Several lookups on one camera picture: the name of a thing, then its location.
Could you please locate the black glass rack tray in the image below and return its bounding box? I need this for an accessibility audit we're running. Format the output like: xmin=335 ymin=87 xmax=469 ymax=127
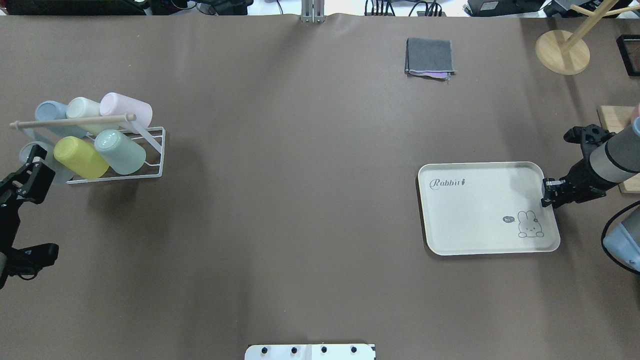
xmin=615 ymin=34 xmax=640 ymax=76

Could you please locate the grey cup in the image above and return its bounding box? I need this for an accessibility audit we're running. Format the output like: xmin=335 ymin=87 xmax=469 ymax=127
xmin=18 ymin=141 xmax=76 ymax=185

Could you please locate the white wire cup rack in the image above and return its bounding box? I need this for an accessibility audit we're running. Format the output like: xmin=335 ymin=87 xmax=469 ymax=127
xmin=9 ymin=113 xmax=166 ymax=184

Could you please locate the white cup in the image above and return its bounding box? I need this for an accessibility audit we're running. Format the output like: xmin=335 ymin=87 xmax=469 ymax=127
xmin=66 ymin=96 xmax=119 ymax=136

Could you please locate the yellow cup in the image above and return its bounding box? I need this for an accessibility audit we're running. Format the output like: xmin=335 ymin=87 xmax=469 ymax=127
xmin=54 ymin=136 xmax=110 ymax=180

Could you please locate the wooden mug tree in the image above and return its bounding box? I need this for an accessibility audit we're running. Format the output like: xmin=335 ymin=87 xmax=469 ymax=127
xmin=535 ymin=0 xmax=640 ymax=76

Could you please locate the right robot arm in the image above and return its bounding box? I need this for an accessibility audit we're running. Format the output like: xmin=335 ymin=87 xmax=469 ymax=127
xmin=541 ymin=117 xmax=640 ymax=276

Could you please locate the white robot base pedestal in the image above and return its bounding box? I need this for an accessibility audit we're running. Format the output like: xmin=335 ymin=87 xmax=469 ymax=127
xmin=244 ymin=343 xmax=377 ymax=360

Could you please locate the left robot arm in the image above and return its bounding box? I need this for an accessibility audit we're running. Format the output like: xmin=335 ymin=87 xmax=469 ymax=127
xmin=0 ymin=160 xmax=59 ymax=287

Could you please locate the blue cup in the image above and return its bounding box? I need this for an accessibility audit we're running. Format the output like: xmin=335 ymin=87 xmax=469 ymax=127
xmin=34 ymin=100 xmax=87 ymax=139

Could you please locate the green cup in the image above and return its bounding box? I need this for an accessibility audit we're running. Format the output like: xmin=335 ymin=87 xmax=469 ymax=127
xmin=94 ymin=129 xmax=146 ymax=175

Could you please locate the pink cup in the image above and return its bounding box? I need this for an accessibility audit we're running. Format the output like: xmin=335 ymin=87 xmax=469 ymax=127
xmin=99 ymin=92 xmax=153 ymax=128

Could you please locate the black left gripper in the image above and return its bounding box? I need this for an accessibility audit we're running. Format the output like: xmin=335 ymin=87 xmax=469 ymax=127
xmin=0 ymin=161 xmax=55 ymax=206

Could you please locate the grey folded cloth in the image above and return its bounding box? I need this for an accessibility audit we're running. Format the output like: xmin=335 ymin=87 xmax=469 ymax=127
xmin=404 ymin=38 xmax=456 ymax=80

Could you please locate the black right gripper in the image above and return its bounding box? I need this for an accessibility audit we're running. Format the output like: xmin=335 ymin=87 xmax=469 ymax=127
xmin=541 ymin=159 xmax=610 ymax=208

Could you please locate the cream rabbit tray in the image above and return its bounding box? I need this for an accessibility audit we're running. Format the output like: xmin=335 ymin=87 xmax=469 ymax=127
xmin=417 ymin=161 xmax=561 ymax=256

